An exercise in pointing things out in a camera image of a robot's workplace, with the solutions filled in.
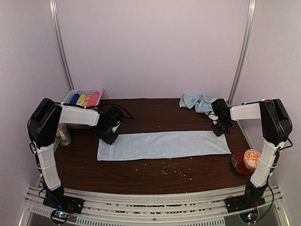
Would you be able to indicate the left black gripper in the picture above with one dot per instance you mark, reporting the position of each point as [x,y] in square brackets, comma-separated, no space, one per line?
[110,140]

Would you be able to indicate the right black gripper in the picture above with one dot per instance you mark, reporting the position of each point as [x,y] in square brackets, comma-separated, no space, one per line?
[218,132]

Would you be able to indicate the light blue towel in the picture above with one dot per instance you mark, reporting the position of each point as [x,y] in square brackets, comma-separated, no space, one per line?
[159,145]
[201,103]

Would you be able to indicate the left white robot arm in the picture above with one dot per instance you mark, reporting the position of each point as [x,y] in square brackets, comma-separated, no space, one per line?
[42,127]

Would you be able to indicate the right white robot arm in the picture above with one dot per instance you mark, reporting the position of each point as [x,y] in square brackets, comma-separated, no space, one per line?
[276,127]

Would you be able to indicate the pink rolled towel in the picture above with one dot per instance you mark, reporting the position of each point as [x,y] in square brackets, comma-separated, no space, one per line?
[93,99]

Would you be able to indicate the patterned orange rolled towel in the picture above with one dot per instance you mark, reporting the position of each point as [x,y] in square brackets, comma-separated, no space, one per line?
[86,101]

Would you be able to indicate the crumpled light blue towel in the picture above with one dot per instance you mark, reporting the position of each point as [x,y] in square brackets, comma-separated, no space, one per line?
[201,103]

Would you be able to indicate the yellow rolled towel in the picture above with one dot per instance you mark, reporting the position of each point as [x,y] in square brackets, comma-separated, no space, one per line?
[81,100]

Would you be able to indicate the white plastic basket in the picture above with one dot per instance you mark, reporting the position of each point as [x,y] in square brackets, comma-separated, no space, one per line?
[86,92]

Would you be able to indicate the red floral bowl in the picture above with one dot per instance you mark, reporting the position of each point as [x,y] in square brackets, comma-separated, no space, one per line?
[238,164]

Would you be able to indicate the blue rolled towel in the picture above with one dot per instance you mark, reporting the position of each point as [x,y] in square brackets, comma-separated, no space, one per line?
[74,99]

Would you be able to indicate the orange white patterned bowl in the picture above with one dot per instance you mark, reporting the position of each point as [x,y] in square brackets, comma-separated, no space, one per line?
[251,159]

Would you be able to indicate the beige plastic cup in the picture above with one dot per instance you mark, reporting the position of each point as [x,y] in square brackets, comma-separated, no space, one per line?
[62,135]

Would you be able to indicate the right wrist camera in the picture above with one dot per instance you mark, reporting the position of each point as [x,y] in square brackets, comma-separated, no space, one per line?
[220,107]

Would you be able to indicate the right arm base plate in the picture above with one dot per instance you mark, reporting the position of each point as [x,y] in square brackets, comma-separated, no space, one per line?
[238,203]

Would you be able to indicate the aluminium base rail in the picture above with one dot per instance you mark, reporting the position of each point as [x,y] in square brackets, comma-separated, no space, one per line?
[190,209]

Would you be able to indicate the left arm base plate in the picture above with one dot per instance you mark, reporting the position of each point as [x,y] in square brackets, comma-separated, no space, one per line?
[66,203]

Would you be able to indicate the right aluminium frame post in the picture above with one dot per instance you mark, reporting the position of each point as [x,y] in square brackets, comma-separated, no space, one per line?
[250,18]

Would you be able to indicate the aluminium frame post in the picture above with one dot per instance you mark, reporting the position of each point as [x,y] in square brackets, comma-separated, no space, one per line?
[58,35]
[250,18]

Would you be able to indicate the left aluminium frame post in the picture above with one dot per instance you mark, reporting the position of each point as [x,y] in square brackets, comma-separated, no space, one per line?
[58,35]

